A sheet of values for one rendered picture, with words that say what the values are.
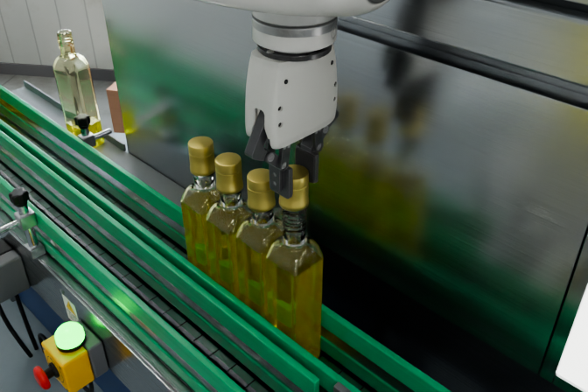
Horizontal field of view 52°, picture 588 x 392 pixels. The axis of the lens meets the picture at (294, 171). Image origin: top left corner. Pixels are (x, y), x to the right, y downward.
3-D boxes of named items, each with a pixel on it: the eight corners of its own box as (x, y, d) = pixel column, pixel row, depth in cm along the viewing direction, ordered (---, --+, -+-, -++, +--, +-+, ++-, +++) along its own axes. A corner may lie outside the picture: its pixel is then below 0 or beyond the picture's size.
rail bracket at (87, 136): (122, 166, 129) (111, 110, 122) (93, 179, 125) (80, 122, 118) (111, 159, 131) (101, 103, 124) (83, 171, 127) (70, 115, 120)
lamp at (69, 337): (91, 341, 96) (87, 327, 94) (65, 357, 93) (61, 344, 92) (77, 325, 99) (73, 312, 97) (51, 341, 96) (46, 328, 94)
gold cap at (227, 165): (248, 186, 80) (247, 158, 78) (228, 198, 78) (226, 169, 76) (231, 176, 82) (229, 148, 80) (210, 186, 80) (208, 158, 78)
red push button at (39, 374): (61, 367, 94) (40, 380, 92) (66, 383, 96) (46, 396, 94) (48, 352, 96) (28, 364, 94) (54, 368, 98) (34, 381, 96)
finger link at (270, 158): (273, 136, 67) (274, 185, 71) (251, 146, 65) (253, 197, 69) (293, 146, 65) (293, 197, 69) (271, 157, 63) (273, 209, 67)
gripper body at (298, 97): (303, 13, 66) (302, 106, 72) (230, 37, 60) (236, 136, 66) (356, 30, 61) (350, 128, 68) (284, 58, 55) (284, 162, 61)
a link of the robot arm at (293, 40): (297, -6, 65) (297, 21, 66) (234, 13, 59) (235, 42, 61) (358, 11, 60) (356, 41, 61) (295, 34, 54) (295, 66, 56)
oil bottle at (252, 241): (293, 333, 90) (293, 219, 78) (265, 354, 87) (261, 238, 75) (267, 313, 93) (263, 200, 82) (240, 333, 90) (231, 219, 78)
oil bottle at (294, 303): (322, 355, 87) (326, 239, 75) (294, 378, 83) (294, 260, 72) (294, 333, 90) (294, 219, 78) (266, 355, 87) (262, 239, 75)
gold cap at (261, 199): (281, 204, 77) (281, 175, 75) (261, 215, 75) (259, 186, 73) (262, 192, 79) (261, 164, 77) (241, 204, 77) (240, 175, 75)
